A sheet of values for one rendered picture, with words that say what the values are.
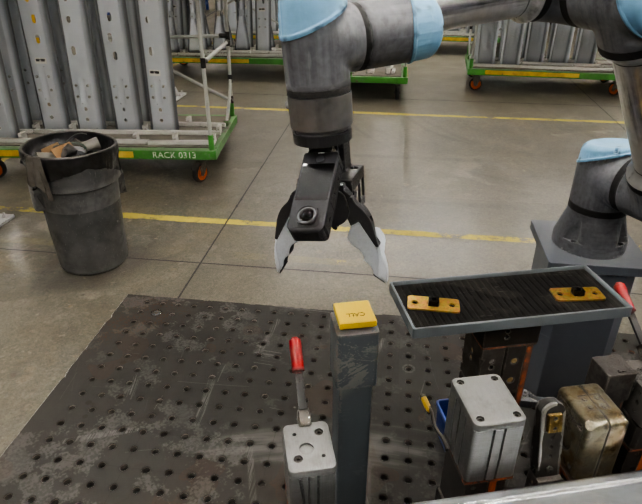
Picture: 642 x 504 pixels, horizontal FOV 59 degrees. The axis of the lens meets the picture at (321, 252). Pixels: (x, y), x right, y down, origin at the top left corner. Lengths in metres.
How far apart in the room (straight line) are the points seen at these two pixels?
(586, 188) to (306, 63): 0.77
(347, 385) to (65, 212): 2.52
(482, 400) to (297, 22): 0.56
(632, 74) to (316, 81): 0.53
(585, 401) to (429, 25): 0.59
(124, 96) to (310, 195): 4.29
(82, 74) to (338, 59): 4.39
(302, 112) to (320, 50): 0.07
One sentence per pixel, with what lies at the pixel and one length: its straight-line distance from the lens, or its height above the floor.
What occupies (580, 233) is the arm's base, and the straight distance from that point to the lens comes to 1.30.
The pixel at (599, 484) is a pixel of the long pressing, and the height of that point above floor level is 1.00.
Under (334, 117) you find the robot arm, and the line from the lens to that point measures 0.66.
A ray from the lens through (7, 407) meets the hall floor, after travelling 2.73.
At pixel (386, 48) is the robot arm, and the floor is 1.58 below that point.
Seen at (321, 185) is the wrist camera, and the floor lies 1.44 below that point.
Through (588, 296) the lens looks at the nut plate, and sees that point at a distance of 1.05.
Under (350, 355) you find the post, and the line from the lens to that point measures 0.93.
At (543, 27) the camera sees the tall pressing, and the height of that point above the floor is 0.70.
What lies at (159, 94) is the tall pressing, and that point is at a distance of 4.81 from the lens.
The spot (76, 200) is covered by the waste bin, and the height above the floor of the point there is 0.48.
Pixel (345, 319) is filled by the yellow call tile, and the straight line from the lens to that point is 0.90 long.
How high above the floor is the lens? 1.69
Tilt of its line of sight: 29 degrees down
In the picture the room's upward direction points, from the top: straight up
